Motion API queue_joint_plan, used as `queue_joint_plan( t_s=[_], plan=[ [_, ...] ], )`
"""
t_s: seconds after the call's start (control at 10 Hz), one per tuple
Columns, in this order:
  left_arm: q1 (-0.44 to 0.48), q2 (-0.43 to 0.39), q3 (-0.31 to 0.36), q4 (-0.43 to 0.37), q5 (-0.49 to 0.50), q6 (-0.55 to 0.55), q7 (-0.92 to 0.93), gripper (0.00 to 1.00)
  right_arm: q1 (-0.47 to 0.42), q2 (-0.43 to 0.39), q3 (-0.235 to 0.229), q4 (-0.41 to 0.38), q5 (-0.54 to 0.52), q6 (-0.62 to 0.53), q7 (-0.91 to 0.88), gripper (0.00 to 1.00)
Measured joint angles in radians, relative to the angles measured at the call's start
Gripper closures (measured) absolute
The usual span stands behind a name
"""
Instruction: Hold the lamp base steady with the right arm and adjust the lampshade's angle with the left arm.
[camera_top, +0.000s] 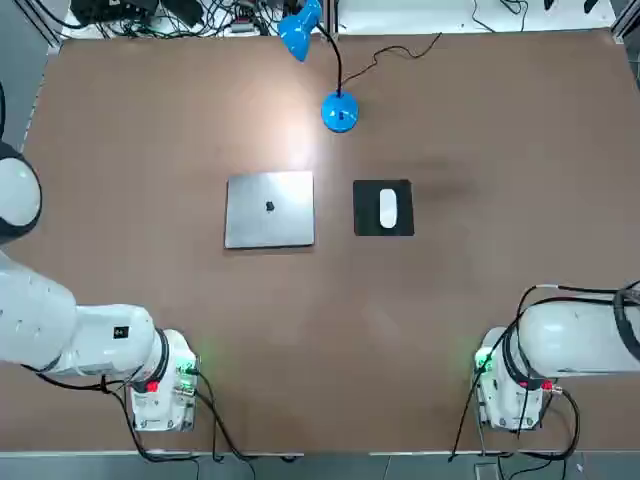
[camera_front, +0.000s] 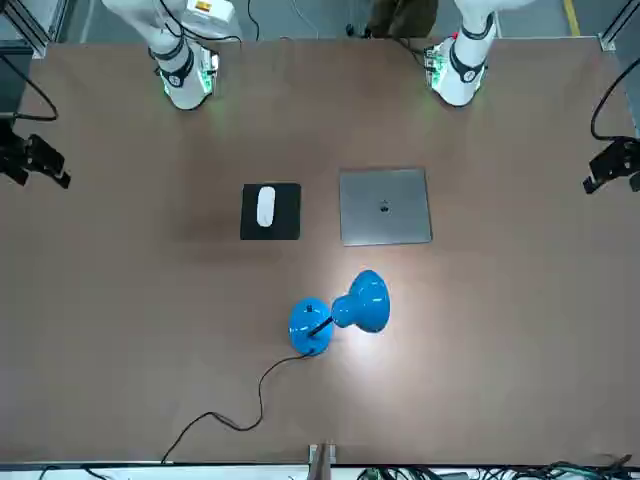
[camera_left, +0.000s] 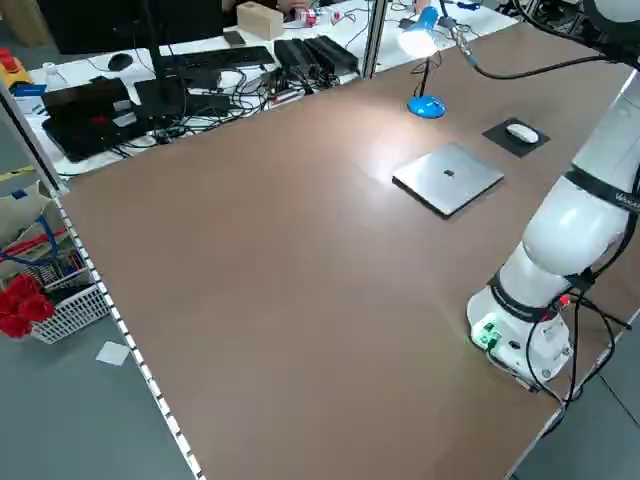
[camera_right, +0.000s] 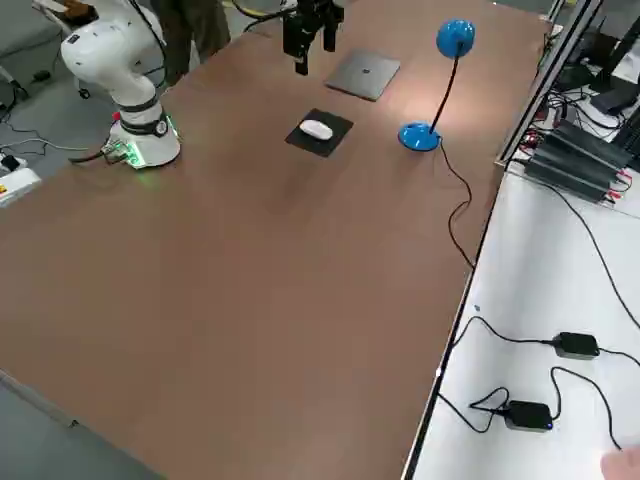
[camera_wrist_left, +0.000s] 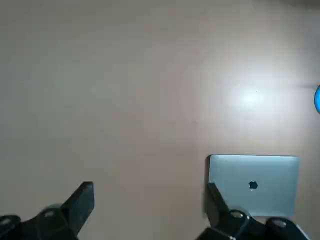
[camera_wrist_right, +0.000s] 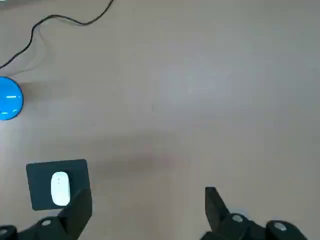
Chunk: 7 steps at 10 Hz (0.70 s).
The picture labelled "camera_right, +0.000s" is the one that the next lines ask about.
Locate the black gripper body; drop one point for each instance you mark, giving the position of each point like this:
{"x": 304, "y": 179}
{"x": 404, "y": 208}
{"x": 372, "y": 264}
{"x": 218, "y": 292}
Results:
{"x": 315, "y": 7}

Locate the blue desk lamp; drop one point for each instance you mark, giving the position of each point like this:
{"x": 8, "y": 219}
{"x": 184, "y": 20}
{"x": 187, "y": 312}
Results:
{"x": 455, "y": 37}

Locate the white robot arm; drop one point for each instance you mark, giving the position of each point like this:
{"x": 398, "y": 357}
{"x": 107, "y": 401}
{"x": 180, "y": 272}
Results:
{"x": 130, "y": 85}

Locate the silver closed laptop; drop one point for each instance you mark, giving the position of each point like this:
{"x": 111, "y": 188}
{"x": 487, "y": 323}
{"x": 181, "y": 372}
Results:
{"x": 363, "y": 75}

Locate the black mouse pad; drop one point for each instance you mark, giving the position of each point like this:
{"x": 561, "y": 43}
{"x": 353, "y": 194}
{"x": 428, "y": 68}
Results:
{"x": 340, "y": 125}

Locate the white computer mouse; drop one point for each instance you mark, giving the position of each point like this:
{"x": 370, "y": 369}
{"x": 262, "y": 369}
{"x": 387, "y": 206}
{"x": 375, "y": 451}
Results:
{"x": 316, "y": 129}

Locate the person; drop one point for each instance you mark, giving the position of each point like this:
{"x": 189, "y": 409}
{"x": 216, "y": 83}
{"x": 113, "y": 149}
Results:
{"x": 180, "y": 50}

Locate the black ribbed power supply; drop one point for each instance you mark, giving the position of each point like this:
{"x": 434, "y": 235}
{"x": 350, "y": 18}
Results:
{"x": 595, "y": 140}
{"x": 580, "y": 157}
{"x": 565, "y": 175}

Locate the white control box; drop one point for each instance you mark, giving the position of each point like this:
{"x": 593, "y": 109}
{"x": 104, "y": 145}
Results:
{"x": 15, "y": 187}

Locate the black power adapter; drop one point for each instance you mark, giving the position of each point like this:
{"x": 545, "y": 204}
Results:
{"x": 527, "y": 416}
{"x": 577, "y": 345}

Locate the aluminium frame post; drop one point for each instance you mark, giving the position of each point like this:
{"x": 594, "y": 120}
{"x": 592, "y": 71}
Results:
{"x": 547, "y": 82}

